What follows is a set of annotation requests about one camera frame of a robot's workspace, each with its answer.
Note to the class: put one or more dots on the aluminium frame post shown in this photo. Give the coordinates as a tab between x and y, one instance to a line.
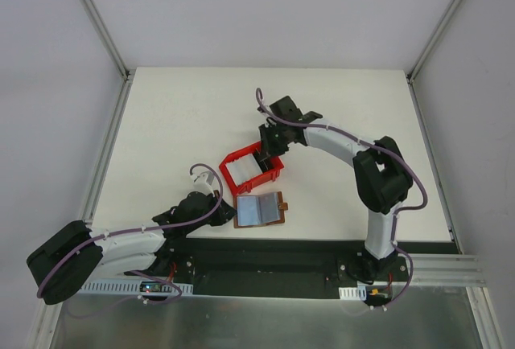
437	33
106	38

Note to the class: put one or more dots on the red plastic card tray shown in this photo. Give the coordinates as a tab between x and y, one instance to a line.
271	169

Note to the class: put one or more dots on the right white cable duct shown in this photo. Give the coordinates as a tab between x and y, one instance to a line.
356	293

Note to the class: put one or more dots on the left aluminium table rail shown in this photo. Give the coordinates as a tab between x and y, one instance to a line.
102	164

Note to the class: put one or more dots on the left aluminium frame post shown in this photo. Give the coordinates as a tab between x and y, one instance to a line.
106	38

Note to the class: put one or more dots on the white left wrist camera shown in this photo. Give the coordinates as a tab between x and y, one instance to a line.
203	182

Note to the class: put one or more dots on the right aluminium frame post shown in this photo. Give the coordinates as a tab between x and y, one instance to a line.
437	33

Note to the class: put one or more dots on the brown leather card holder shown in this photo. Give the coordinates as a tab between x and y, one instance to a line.
256	211

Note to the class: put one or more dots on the white cards stack in tray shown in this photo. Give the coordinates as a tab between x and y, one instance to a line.
243	169

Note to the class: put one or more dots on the white cable duct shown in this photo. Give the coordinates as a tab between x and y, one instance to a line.
134	286
356	293

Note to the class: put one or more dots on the left white cable duct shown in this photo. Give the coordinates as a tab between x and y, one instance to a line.
134	286

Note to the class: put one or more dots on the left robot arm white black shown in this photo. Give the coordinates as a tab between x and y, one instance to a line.
78	254

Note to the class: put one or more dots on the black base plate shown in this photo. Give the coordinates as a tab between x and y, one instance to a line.
312	269

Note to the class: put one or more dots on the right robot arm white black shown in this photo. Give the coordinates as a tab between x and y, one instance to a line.
382	182

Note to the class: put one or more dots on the aluminium front rail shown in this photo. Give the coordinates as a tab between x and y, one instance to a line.
447	270

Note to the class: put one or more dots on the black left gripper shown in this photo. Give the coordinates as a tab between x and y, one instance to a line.
221	214

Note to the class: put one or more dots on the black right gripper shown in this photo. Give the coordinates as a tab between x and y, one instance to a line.
268	150

